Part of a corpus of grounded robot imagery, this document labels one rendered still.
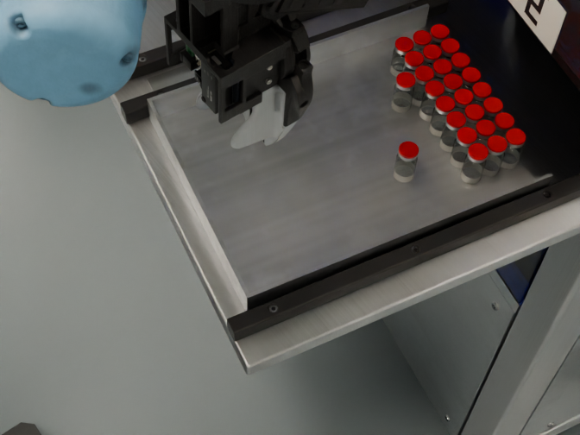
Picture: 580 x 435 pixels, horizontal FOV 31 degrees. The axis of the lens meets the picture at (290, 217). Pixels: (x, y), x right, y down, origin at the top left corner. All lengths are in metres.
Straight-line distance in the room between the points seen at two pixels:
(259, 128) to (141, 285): 1.24
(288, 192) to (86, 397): 0.96
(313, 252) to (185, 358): 0.95
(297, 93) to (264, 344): 0.30
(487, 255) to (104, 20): 0.64
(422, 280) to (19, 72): 0.60
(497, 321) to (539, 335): 0.11
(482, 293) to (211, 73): 0.79
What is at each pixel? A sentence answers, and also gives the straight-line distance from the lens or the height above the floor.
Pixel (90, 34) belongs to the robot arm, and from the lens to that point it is 0.50.
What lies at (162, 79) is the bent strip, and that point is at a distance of 1.16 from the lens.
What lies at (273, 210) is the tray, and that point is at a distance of 1.06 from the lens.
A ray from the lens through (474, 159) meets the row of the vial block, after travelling 1.06.
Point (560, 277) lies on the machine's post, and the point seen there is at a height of 0.74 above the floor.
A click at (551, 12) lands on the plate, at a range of 1.06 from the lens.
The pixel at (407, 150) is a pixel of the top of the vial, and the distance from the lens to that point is 1.05.
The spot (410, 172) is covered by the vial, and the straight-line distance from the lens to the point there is 1.07.
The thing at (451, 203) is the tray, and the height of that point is 0.88.
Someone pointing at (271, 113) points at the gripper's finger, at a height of 1.13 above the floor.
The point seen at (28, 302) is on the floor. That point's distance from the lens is 2.05.
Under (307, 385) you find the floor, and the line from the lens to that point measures 1.93.
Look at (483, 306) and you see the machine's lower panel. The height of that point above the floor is 0.51.
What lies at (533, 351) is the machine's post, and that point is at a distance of 1.38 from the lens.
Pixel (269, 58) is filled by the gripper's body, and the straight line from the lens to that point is 0.74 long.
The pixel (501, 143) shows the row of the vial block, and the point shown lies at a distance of 1.08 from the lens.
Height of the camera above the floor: 1.77
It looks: 58 degrees down
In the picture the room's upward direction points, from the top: 3 degrees clockwise
